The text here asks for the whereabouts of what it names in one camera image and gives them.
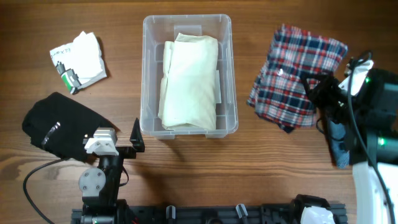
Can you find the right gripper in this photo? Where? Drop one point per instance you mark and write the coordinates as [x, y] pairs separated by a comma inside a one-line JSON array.
[[325, 82]]

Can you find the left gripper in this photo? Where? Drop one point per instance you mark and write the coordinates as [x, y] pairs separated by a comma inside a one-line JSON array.
[[137, 139]]

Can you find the red navy plaid shirt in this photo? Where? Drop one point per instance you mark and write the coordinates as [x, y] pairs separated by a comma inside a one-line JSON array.
[[278, 95]]

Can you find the blue denim jeans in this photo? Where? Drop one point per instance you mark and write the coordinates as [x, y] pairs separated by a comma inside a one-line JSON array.
[[336, 134]]

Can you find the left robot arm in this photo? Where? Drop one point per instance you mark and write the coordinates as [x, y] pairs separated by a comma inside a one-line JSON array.
[[100, 185]]

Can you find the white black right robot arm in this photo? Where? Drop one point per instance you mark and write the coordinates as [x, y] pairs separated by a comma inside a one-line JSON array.
[[373, 157]]

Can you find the cream folded cloth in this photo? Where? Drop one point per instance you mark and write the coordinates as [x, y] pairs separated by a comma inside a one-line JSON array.
[[188, 94]]

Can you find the clear plastic storage bin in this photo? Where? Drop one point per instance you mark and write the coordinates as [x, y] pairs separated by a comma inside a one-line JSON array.
[[157, 29]]

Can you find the black folded garment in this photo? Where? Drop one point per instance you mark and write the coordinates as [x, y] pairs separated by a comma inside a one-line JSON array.
[[58, 125]]

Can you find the white printed folded shirt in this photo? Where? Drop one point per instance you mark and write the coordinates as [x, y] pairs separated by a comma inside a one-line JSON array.
[[80, 62]]

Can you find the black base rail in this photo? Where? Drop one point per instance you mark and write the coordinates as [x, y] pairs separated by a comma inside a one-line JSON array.
[[262, 214]]

